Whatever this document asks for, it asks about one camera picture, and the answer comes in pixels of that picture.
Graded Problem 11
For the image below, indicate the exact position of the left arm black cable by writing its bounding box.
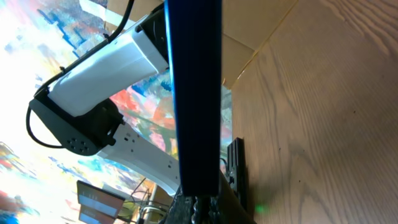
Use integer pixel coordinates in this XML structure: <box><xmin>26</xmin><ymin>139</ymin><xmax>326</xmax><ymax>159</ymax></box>
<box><xmin>25</xmin><ymin>0</ymin><xmax>136</xmax><ymax>149</ymax></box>

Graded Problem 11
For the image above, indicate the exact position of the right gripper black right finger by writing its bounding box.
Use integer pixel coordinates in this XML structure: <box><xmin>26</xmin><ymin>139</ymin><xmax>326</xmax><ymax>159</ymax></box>
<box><xmin>215</xmin><ymin>172</ymin><xmax>256</xmax><ymax>224</ymax></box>

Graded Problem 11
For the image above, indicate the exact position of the blue Galaxy smartphone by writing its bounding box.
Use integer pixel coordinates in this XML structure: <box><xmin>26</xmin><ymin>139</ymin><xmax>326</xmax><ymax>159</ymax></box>
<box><xmin>165</xmin><ymin>0</ymin><xmax>222</xmax><ymax>197</ymax></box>

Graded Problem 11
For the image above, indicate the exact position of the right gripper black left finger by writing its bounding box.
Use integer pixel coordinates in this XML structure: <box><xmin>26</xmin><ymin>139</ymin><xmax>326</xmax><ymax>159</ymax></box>
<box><xmin>160</xmin><ymin>187</ymin><xmax>196</xmax><ymax>224</ymax></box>

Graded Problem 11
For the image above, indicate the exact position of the background monitor screen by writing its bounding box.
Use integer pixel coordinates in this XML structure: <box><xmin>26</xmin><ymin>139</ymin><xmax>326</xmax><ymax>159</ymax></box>
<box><xmin>76</xmin><ymin>180</ymin><xmax>125</xmax><ymax>224</ymax></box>

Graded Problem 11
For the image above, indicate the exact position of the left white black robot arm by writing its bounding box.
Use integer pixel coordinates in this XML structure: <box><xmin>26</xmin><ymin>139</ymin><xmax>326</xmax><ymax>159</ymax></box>
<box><xmin>27</xmin><ymin>1</ymin><xmax>180</xmax><ymax>195</ymax></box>

